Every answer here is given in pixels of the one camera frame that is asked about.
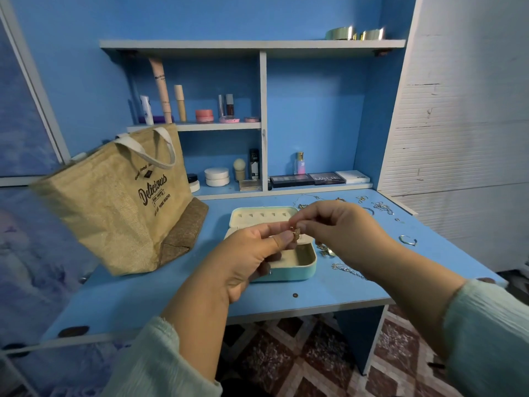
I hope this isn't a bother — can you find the flat white box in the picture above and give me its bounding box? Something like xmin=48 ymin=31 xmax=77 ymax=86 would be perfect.
xmin=335 ymin=170 xmax=371 ymax=185

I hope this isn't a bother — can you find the light green left sleeve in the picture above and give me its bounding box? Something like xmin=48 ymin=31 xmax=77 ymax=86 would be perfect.
xmin=100 ymin=316 xmax=224 ymax=397

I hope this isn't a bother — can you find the tall beige cosmetic tube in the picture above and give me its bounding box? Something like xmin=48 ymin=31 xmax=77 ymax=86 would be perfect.
xmin=148 ymin=58 xmax=173 ymax=124

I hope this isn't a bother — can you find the white shelf unit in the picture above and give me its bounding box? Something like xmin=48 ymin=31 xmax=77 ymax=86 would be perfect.
xmin=99 ymin=39 xmax=407 ymax=201

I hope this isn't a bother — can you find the short beige concealer tube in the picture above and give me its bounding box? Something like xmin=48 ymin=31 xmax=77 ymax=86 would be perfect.
xmin=174 ymin=84 xmax=187 ymax=123

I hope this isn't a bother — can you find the colourful eyeshadow palette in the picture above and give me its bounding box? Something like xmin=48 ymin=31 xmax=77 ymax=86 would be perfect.
xmin=269 ymin=174 xmax=315 ymax=188

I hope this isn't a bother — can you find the person's left hand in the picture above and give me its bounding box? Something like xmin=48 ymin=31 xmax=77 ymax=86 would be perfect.
xmin=204 ymin=222 xmax=295 ymax=305

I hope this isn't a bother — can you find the blue desk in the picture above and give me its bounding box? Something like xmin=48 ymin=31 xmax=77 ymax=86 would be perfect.
xmin=0 ymin=188 xmax=509 ymax=376

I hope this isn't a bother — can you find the light green sleeve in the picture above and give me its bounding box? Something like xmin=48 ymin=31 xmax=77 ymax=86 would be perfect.
xmin=441 ymin=278 xmax=529 ymax=397
xmin=100 ymin=316 xmax=224 ymax=397

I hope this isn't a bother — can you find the brown jute tote bag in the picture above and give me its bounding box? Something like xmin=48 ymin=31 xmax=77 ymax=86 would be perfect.
xmin=30 ymin=123 xmax=209 ymax=277

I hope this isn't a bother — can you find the light green right sleeve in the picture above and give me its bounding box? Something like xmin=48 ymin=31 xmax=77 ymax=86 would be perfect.
xmin=441 ymin=278 xmax=529 ymax=397

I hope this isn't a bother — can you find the black eyeshadow palette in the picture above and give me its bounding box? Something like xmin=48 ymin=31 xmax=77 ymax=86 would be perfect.
xmin=309 ymin=172 xmax=346 ymax=186

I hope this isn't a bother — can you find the thin gold necklace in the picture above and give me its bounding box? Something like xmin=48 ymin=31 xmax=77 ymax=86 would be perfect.
xmin=293 ymin=194 xmax=324 ymax=210

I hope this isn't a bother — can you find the mint green jewelry box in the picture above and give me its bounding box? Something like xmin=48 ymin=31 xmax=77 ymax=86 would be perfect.
xmin=224 ymin=206 xmax=318 ymax=283

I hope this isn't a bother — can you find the person's left forearm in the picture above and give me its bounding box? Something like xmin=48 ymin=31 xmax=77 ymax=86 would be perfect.
xmin=160 ymin=277 xmax=232 ymax=382

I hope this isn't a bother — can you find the person's right forearm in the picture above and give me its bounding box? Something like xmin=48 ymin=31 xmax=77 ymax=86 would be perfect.
xmin=359 ymin=240 xmax=468 ymax=361

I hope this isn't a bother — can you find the small white cosmetic tube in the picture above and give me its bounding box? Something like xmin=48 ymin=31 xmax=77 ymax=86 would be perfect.
xmin=139 ymin=95 xmax=154 ymax=125

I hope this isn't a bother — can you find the silver chain bracelet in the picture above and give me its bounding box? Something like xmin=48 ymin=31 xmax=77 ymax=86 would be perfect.
xmin=331 ymin=262 xmax=369 ymax=281

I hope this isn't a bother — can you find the person's right hand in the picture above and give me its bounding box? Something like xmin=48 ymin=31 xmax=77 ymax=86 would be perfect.
xmin=289 ymin=200 xmax=383 ymax=280

